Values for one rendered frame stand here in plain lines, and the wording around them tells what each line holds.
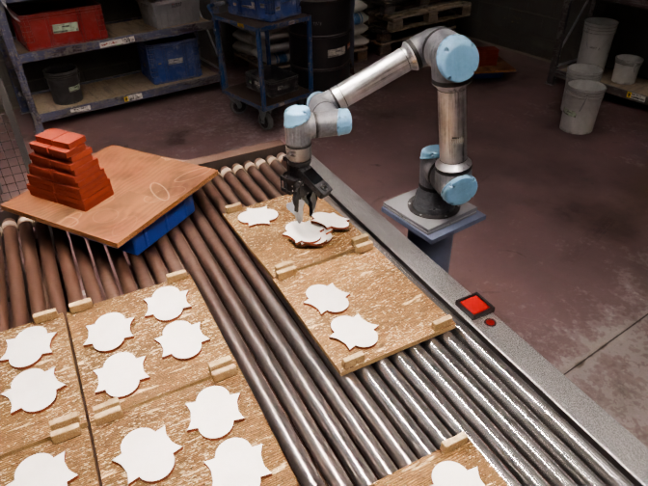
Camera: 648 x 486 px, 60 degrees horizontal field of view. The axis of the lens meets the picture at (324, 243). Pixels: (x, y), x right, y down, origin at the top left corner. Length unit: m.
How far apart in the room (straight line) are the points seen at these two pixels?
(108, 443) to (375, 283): 0.80
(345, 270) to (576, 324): 1.67
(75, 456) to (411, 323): 0.85
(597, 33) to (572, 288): 3.22
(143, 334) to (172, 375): 0.18
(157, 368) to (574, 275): 2.51
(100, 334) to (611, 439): 1.24
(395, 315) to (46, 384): 0.88
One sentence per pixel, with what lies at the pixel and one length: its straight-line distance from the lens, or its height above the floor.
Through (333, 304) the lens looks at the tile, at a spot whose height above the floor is 0.95.
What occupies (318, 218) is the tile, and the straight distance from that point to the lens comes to 1.87.
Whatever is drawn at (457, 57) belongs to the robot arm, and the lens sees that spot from 1.67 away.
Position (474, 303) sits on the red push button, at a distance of 1.63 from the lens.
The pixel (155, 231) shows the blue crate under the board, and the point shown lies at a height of 0.96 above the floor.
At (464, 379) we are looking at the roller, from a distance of 1.44.
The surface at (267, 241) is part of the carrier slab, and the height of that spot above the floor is 0.94.
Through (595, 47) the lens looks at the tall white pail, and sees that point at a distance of 6.05.
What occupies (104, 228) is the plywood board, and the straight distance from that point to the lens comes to 1.83.
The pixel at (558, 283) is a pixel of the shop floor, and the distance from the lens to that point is 3.34.
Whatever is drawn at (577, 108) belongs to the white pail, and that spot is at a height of 0.22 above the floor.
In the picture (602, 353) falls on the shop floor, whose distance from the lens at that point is 3.00.
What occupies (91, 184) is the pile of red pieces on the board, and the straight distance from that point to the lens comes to 1.93.
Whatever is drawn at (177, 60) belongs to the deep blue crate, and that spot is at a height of 0.33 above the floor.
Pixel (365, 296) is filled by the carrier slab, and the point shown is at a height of 0.94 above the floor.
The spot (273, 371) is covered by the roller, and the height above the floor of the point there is 0.92.
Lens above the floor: 1.97
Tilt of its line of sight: 35 degrees down
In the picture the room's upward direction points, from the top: 1 degrees counter-clockwise
